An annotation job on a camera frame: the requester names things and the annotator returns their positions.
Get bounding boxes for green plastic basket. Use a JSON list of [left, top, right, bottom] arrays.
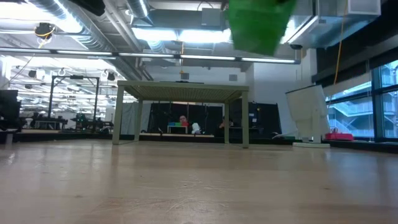
[[228, 0, 299, 57]]

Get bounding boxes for small white background table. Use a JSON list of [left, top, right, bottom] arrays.
[[167, 121, 190, 135]]

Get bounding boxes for pale green perforated metal shelf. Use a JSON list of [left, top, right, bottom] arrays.
[[111, 80, 250, 149]]

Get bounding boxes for black backdrop panels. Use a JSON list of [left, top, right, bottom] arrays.
[[146, 101, 283, 138]]

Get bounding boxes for white background curtain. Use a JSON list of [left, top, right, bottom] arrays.
[[120, 101, 152, 135]]

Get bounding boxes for grey ceiling unit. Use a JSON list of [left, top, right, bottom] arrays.
[[201, 7, 223, 27]]

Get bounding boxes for white cup with black rim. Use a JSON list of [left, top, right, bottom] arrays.
[[285, 84, 331, 149]]

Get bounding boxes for red plastic bin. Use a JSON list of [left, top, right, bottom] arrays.
[[324, 126, 355, 142]]

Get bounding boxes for black background monitor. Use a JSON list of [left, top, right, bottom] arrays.
[[0, 89, 22, 130]]

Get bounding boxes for silver spiral ventilation duct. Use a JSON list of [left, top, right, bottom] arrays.
[[124, 0, 150, 19]]

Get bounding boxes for black aluminium table frame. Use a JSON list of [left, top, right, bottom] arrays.
[[0, 130, 398, 154]]

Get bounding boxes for black background gantry frame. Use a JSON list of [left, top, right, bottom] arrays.
[[47, 74, 101, 121]]

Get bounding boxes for yellow hanging cable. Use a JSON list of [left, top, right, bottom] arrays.
[[333, 0, 348, 85]]

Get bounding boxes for black ceiling cable reel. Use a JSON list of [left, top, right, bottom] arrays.
[[33, 21, 57, 40]]

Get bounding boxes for dark window frame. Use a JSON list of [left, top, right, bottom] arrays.
[[323, 58, 398, 146]]

